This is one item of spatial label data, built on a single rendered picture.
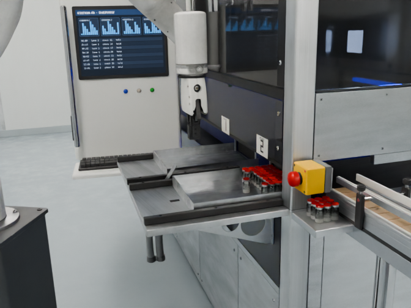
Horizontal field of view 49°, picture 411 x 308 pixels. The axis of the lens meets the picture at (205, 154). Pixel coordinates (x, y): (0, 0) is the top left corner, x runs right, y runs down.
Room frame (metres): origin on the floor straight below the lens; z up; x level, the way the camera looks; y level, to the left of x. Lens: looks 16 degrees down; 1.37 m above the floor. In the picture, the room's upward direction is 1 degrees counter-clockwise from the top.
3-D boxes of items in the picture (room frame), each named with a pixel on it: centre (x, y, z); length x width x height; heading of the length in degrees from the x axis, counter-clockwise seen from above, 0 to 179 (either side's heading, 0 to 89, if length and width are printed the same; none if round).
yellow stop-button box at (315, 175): (1.11, -0.27, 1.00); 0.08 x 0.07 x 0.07; 107
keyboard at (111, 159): (1.93, 0.36, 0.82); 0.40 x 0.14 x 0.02; 101
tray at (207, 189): (1.32, -0.09, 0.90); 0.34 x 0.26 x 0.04; 107
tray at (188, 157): (1.65, 0.01, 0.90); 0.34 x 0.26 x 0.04; 107
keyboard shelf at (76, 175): (1.95, 0.36, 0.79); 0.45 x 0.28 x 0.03; 101
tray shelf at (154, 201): (1.46, 0.03, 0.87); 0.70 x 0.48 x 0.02; 17
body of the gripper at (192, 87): (1.21, 0.03, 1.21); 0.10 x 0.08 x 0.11; 18
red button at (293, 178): (1.10, -0.23, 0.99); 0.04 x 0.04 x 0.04; 17
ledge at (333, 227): (1.11, -0.32, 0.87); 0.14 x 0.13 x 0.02; 107
